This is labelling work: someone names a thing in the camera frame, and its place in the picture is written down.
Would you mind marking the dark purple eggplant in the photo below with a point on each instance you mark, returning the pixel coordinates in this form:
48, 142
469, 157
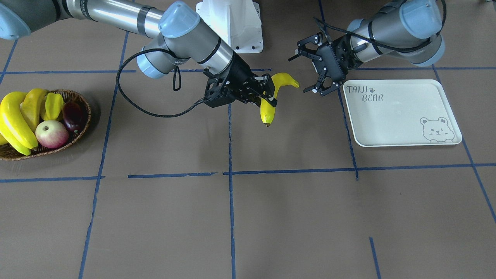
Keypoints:
73, 117

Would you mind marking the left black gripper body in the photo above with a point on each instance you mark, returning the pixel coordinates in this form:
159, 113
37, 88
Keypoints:
318, 57

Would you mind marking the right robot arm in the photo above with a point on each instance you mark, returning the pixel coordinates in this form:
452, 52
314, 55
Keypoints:
177, 35

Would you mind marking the white bear tray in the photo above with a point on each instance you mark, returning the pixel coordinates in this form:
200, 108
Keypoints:
400, 112

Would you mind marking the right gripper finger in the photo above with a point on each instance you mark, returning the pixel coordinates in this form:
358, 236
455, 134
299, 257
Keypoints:
259, 98
262, 84

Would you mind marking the brown wicker basket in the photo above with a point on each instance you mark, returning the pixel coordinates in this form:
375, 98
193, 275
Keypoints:
9, 154

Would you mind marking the brown paper table cover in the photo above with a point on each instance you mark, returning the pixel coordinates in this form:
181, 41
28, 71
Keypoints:
215, 194

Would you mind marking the yellow starfruit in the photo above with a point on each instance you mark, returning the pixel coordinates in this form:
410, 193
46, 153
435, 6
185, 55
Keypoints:
52, 108

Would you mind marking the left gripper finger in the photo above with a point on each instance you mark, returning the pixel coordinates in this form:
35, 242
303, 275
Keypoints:
314, 54
325, 84

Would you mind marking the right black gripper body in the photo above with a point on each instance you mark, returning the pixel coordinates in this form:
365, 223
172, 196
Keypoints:
241, 72

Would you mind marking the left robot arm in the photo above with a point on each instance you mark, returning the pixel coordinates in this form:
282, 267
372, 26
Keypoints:
404, 29

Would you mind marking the red green apple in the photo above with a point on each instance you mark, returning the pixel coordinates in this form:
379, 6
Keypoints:
52, 134

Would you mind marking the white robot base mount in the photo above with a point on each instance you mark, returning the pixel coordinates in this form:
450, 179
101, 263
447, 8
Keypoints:
237, 22

